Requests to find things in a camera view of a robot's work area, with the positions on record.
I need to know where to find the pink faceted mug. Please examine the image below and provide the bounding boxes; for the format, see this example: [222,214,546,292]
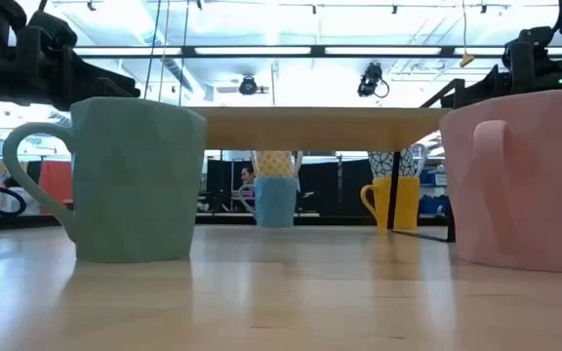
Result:
[438,89,562,274]

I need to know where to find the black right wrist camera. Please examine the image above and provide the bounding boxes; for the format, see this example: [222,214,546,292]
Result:
[503,26,555,50]

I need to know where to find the person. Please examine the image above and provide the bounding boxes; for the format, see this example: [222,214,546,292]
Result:
[238,165,259,196]
[0,168,43,216]

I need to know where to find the blue storage bins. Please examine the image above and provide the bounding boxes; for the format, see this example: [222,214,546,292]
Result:
[417,168,451,218]

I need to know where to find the wooden shelf black metal legs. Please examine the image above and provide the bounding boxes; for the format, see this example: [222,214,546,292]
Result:
[187,77,465,244]

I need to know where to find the white mug yellow dots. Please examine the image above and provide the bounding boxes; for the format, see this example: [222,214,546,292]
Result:
[251,150,304,179]

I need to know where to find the black ceiling camera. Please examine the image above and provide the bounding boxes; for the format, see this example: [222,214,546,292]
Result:
[238,74,259,97]
[357,61,390,98]

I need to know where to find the plain yellow mug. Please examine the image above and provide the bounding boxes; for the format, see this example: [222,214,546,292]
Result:
[359,175,422,232]

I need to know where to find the white mug blue tile pattern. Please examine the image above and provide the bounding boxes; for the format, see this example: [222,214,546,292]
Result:
[367,144,429,179]

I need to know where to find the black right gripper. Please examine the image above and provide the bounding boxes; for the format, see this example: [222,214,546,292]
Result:
[463,48,562,102]

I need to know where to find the orange partition screen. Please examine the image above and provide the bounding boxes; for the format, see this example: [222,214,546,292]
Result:
[39,160,74,215]

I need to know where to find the black partition screen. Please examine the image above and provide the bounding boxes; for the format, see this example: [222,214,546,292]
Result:
[205,156,422,218]

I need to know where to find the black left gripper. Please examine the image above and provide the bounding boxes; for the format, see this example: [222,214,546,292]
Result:
[17,23,141,111]

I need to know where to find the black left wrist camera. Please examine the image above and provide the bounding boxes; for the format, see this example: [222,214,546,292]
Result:
[26,10,79,50]

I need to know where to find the light blue mug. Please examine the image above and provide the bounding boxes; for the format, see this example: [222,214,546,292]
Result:
[237,175,300,229]

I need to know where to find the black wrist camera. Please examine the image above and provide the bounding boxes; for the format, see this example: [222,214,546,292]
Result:
[503,26,555,50]
[26,10,79,50]

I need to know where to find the green faceted mug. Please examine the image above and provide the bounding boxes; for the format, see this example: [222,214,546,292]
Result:
[1,96,209,265]

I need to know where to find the black aluminium table frame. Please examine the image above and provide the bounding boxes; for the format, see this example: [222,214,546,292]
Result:
[0,209,453,233]

